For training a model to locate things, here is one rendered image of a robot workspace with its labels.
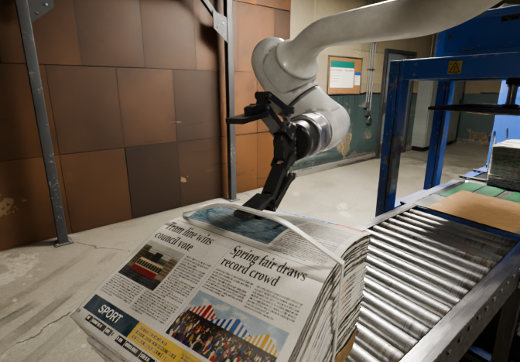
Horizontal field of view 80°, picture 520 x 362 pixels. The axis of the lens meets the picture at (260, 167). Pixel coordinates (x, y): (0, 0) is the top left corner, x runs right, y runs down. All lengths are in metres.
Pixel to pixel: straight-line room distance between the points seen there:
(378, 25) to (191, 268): 0.46
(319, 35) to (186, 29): 3.20
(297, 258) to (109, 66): 3.18
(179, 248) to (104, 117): 3.01
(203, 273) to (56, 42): 3.10
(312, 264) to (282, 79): 0.40
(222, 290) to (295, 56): 0.47
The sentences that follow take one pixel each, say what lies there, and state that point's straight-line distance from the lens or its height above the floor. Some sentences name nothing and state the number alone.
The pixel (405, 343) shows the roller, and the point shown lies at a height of 0.79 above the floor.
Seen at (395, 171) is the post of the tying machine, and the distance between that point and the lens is 1.94.
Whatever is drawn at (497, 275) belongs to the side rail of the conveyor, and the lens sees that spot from 1.35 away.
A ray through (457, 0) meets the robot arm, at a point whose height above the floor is 1.52.
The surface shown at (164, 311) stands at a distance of 0.43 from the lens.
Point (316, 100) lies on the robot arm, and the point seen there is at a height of 1.38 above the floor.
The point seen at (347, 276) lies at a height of 1.13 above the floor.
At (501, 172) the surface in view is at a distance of 2.47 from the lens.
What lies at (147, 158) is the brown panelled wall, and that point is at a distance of 3.60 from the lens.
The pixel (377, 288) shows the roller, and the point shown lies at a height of 0.80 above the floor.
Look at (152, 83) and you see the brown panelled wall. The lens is 3.56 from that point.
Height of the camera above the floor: 1.41
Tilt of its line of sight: 14 degrees down
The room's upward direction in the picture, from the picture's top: straight up
